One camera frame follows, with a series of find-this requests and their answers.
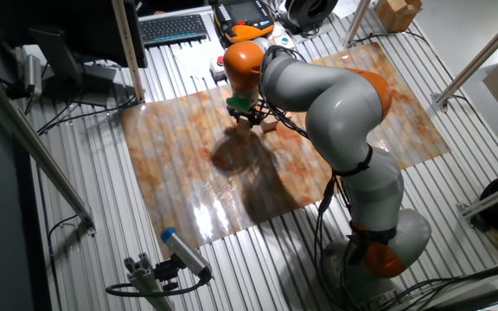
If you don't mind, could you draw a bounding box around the black camera cable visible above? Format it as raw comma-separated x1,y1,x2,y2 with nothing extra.
105,267,214,299

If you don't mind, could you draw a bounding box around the small cardboard box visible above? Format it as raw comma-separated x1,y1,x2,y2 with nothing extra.
374,0,424,34

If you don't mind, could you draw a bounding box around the black monitor stand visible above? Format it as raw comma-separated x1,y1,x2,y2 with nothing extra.
28,26,118,109

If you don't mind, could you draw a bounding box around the orange and black teach pendant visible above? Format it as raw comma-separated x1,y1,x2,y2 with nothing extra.
213,0,276,44

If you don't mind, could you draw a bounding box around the beige upright frame post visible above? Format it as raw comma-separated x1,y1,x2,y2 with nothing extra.
111,0,147,105

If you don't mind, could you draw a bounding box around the black strap on arm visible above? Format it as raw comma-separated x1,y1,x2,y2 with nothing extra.
332,144,374,178

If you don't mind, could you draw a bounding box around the aluminium upright frame post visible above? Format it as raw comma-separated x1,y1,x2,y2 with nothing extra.
342,0,374,48

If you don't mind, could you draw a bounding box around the black round spool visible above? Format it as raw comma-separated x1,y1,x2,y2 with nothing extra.
283,0,340,31

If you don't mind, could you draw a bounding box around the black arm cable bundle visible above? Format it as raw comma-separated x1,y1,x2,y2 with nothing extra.
257,44,311,140

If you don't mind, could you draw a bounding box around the small silver cylinder camera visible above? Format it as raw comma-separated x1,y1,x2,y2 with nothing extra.
22,54,44,98

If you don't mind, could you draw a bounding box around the marble pattern vinyl mat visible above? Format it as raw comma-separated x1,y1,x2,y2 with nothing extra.
120,41,452,260

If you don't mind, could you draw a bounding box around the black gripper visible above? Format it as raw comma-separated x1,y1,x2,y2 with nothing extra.
227,103,272,127

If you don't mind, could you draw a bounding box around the white box with green button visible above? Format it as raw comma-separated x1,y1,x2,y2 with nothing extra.
274,34,297,50

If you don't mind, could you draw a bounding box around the long aluminium frame profile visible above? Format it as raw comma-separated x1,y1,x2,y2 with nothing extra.
431,3,498,113
0,60,98,237

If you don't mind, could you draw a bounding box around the green wrist flange adapter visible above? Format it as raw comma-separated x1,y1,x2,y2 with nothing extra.
225,94,255,111

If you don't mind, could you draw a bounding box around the black computer monitor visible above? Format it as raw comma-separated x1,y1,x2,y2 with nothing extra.
0,0,149,70

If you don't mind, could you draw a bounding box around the black table cable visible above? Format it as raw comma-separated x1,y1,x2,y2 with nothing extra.
35,93,138,136

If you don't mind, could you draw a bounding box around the grey aluminium camera mount profile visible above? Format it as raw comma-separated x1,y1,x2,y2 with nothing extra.
123,252,176,311

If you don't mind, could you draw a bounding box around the black floor cable bundle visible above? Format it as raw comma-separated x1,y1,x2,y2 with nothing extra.
376,258,498,311

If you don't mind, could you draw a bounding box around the short aluminium frame profile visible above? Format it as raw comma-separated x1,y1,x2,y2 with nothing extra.
456,175,498,221

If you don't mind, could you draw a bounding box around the silver camera with blue cap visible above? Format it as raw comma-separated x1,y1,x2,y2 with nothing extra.
160,226,214,280

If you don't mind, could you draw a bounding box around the red emergency stop button box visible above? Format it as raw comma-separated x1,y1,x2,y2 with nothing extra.
208,54,228,84

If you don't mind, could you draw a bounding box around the black computer keyboard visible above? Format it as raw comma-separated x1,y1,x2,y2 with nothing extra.
138,13,209,48

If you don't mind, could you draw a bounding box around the black cable with connector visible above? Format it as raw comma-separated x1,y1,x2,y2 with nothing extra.
313,172,362,311

